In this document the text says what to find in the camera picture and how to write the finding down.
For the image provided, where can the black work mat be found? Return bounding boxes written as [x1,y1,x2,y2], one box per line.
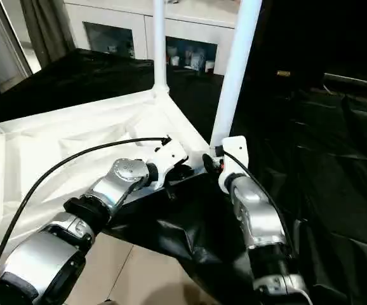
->
[0,50,367,304]

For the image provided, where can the black metal rail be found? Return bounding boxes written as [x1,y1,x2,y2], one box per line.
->
[323,74,367,91]

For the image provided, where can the white glass-door cabinet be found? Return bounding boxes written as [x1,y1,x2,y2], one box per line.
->
[63,0,241,76]

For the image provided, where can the white table top frame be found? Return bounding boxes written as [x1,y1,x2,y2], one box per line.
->
[0,89,213,268]

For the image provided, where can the grey curtain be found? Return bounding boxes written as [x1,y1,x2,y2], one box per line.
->
[20,0,76,67]

